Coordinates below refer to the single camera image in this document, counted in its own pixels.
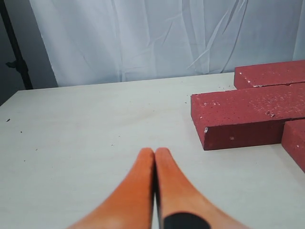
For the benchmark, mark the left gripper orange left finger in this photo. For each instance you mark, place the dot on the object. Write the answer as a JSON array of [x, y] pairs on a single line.
[[130, 205]]

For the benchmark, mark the black backdrop stand pole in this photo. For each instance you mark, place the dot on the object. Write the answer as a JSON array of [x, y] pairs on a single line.
[[19, 64]]

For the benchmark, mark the red brick rear left base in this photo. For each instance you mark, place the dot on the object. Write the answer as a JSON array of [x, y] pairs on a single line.
[[269, 74]]

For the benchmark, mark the red brick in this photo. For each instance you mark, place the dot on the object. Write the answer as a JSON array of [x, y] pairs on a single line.
[[293, 141], [246, 117]]

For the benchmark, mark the light blue backdrop cloth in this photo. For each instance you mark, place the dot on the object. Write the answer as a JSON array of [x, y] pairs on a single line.
[[109, 41]]

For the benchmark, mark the left gripper black orange right finger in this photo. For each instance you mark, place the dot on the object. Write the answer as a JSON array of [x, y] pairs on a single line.
[[180, 205]]

